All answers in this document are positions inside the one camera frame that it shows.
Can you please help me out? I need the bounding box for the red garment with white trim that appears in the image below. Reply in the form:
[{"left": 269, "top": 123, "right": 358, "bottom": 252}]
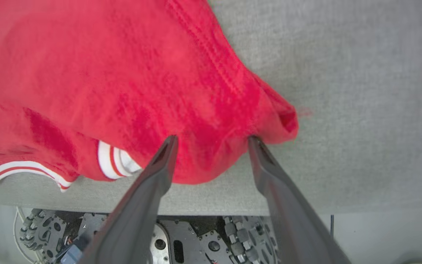
[{"left": 0, "top": 0, "right": 300, "bottom": 193}]

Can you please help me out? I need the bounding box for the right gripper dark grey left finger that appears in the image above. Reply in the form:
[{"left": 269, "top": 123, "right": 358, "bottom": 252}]
[{"left": 78, "top": 135, "right": 179, "bottom": 264}]

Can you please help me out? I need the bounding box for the black mecanum wheel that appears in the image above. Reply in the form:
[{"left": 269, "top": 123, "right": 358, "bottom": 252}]
[
  {"left": 223, "top": 216, "right": 280, "bottom": 264},
  {"left": 19, "top": 208, "right": 68, "bottom": 261}
]

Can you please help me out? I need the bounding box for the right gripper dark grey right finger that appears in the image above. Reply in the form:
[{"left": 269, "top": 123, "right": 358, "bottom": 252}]
[{"left": 248, "top": 136, "right": 351, "bottom": 264}]

